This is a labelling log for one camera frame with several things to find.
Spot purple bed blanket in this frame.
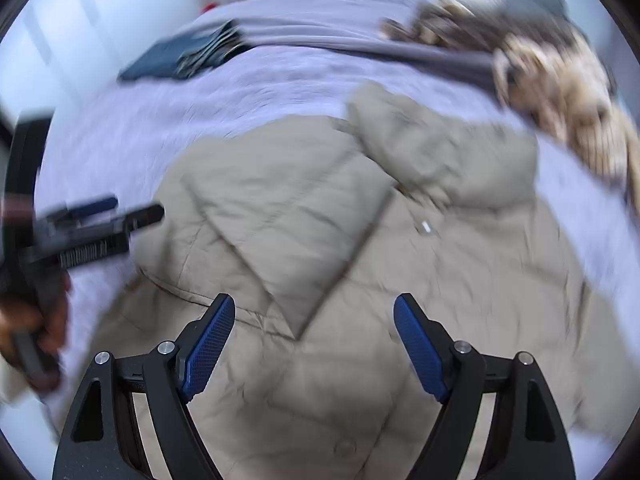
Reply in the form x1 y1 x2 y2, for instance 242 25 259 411
36 0 639 419

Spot beige puffer jacket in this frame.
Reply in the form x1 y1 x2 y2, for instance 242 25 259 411
92 82 639 479

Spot brown cream striped fleece garment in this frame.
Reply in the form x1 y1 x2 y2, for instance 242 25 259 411
380 0 639 184

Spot person's left hand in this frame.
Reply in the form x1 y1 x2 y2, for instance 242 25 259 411
1 273 72 367

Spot folded blue jeans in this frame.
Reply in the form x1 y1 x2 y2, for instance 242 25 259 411
118 20 253 82

